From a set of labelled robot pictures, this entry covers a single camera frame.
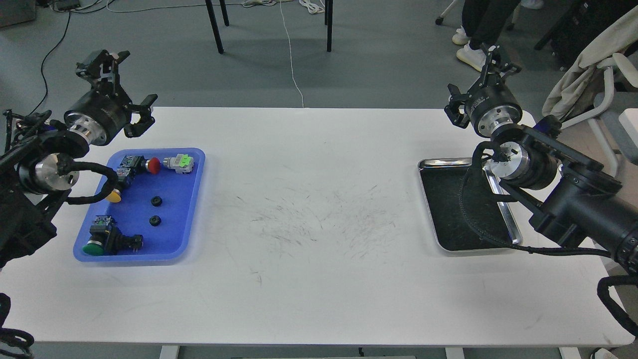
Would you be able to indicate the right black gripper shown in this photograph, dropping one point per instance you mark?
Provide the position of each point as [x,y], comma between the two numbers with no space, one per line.
[491,104]

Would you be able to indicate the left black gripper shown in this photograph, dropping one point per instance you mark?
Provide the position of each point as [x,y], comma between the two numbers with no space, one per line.
[106,107]

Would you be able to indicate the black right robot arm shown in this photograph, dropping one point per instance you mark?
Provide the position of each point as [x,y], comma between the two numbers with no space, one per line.
[572,201]

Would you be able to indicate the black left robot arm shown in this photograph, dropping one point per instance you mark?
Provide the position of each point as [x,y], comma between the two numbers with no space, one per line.
[41,167]

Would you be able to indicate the silver metal tray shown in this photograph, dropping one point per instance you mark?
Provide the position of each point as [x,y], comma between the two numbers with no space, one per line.
[442,181]

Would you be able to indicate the blue plastic tray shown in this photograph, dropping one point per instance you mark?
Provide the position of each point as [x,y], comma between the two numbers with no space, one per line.
[179,193]

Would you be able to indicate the person in black trousers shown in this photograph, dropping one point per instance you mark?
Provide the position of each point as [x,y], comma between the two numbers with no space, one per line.
[482,22]

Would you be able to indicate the red mushroom push button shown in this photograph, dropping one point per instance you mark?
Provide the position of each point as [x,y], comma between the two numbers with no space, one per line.
[140,164]

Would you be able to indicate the beige jacket on chair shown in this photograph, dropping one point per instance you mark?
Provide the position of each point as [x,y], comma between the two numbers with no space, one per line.
[572,86]

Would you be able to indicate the grey and green switch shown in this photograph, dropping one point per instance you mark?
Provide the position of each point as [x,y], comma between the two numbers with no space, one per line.
[181,163]

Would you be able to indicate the yellow push button switch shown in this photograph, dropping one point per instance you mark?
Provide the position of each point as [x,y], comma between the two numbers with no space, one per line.
[124,181]

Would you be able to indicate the green push button switch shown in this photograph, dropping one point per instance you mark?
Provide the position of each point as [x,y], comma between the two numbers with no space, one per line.
[107,239]

